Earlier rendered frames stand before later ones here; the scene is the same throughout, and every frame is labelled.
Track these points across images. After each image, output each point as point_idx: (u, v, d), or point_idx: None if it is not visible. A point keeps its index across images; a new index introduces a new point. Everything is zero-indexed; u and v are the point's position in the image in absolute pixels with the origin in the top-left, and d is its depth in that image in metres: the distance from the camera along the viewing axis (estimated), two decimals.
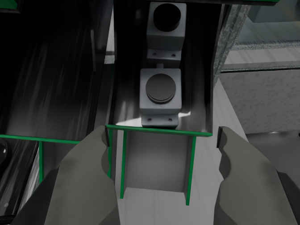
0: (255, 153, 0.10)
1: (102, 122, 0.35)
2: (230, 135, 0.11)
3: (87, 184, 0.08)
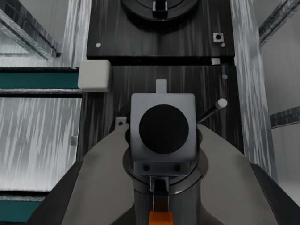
0: (229, 147, 0.10)
1: None
2: (205, 132, 0.11)
3: (107, 180, 0.08)
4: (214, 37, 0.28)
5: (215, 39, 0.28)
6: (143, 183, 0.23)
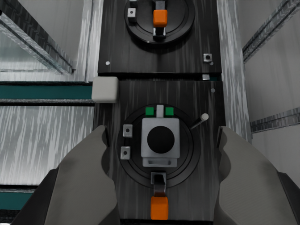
0: (255, 153, 0.10)
1: None
2: (230, 135, 0.11)
3: (87, 184, 0.08)
4: (204, 57, 0.34)
5: (205, 59, 0.34)
6: (145, 177, 0.29)
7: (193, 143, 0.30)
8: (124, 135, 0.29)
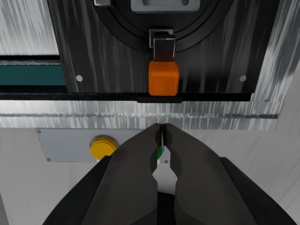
0: (198, 144, 0.10)
1: None
2: (174, 132, 0.12)
3: (133, 178, 0.08)
4: None
5: None
6: (140, 39, 0.18)
7: None
8: None
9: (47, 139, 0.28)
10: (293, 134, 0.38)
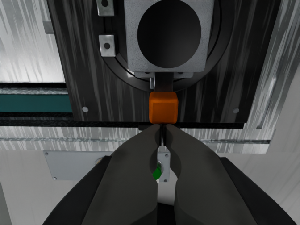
0: (198, 144, 0.10)
1: None
2: (174, 132, 0.12)
3: (133, 178, 0.08)
4: None
5: None
6: (142, 80, 0.20)
7: (220, 25, 0.17)
8: (101, 14, 0.16)
9: (54, 160, 0.30)
10: (287, 151, 0.40)
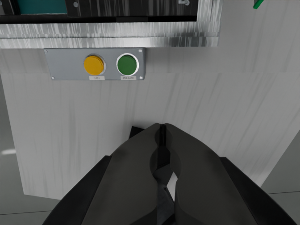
0: (198, 144, 0.10)
1: None
2: (174, 132, 0.12)
3: (133, 178, 0.08)
4: None
5: (180, 1, 0.31)
6: None
7: None
8: None
9: (52, 58, 0.38)
10: (247, 70, 0.48)
